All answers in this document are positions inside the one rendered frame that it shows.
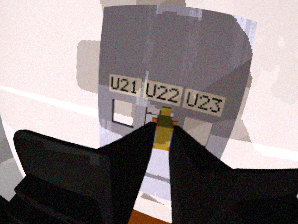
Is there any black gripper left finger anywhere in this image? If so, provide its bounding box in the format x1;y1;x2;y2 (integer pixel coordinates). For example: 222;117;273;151
13;123;156;224

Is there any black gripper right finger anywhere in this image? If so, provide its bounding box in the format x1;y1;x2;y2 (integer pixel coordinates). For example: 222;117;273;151
169;124;298;224

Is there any grey metal rail plate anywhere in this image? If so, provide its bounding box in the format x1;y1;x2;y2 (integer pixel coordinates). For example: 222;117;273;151
97;4;257;201

